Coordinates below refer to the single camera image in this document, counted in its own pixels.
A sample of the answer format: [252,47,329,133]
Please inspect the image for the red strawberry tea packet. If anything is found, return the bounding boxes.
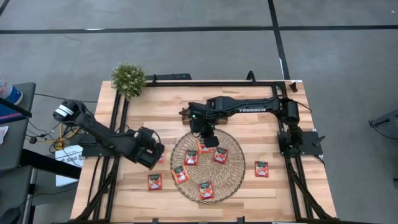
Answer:
[254,161,270,179]
[198,181,216,201]
[147,173,163,192]
[212,147,229,165]
[183,149,200,167]

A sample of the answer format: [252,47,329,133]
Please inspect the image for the wooden three-compartment organizer box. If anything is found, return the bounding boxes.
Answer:
[179,105,228,126]

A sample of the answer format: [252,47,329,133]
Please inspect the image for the round woven straw placemat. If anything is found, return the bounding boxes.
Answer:
[169,128,246,205]

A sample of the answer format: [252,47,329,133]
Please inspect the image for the black power strip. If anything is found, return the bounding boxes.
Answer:
[145,73,192,82]

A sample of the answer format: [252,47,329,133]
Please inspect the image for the green plant in black pot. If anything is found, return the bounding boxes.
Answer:
[110,62,147,100]

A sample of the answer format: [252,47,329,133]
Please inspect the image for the white printed paper sheet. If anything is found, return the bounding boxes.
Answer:
[54,144,85,188]

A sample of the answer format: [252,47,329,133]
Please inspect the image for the office desk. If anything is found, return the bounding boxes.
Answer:
[0,82,37,224]

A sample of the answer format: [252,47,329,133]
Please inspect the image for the blue flat item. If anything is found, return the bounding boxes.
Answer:
[0,103,26,124]

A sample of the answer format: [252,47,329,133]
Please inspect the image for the black computer mouse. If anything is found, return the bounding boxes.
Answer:
[0,207,22,224]

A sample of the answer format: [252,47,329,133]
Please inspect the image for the white bucket blue label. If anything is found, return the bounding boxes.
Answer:
[0,79,24,106]

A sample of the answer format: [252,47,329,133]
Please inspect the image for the grey metal stand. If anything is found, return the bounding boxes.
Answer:
[368,108,398,135]

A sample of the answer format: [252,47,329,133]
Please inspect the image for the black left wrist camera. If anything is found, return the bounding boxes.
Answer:
[136,126,155,143]

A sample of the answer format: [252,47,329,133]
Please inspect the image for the black aluminium table frame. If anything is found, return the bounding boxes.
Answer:
[73,79,338,224]

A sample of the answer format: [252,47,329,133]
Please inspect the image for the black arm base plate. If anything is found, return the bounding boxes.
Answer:
[277,130,324,157]
[77,132,126,158]

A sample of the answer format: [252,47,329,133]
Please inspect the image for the yellow cable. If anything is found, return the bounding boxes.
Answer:
[46,123,82,150]

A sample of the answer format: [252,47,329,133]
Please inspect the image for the tangled black cables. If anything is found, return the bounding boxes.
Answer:
[26,118,103,153]

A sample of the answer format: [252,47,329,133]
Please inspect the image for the black upright frame post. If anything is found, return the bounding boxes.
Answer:
[19,148,82,180]

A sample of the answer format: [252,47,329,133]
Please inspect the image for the long black floor cable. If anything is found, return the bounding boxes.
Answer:
[34,92,100,103]

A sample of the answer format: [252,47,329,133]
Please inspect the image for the thin black frame bar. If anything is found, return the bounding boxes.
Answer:
[0,98,33,119]

